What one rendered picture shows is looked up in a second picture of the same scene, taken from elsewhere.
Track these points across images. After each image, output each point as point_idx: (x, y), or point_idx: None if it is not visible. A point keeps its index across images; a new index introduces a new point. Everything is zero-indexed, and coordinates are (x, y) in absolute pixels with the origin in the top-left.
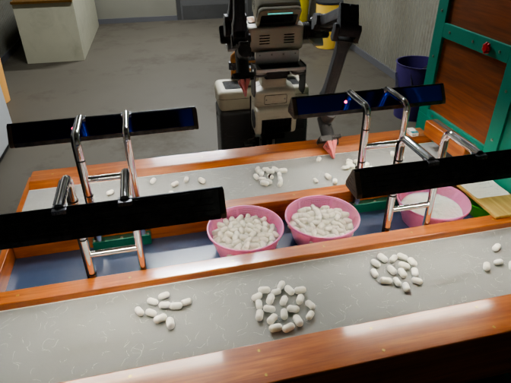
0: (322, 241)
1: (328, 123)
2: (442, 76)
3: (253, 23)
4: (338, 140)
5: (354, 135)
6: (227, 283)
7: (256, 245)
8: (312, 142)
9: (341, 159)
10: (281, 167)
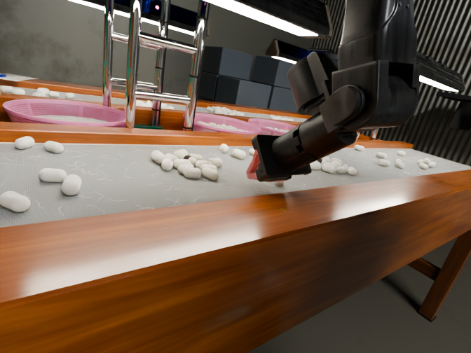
0: (214, 120)
1: (305, 120)
2: None
3: None
4: (259, 164)
5: (218, 244)
6: None
7: None
8: (334, 207)
9: (230, 185)
10: (326, 176)
